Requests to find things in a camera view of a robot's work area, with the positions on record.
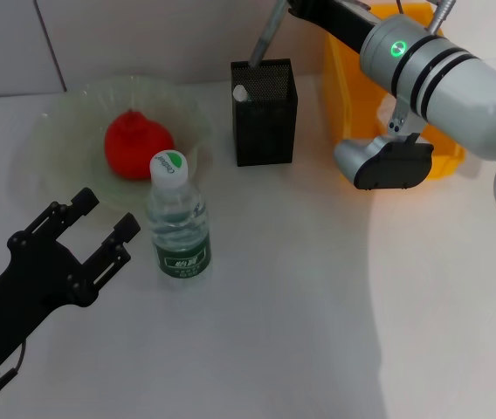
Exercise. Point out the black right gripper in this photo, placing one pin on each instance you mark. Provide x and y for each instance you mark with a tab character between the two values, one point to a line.
339	17

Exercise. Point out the green glass fruit plate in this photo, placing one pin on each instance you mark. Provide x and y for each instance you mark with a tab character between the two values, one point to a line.
64	144

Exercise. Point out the grey marker pen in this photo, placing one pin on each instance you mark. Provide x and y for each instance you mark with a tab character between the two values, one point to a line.
267	30

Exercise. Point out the red tomato-shaped toy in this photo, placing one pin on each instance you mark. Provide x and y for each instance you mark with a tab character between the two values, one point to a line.
136	144

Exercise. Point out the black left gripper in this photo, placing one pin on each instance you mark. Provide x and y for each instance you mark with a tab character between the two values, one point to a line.
34	283

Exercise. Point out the black mesh pen holder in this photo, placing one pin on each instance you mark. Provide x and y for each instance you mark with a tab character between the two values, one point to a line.
265	131

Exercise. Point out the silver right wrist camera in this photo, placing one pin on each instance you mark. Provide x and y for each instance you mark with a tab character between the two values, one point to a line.
387	168

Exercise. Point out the yellow plastic bin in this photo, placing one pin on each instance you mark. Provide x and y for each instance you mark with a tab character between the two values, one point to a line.
344	87

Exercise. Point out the green label water bottle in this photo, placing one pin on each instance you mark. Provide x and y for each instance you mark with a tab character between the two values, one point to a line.
178	218

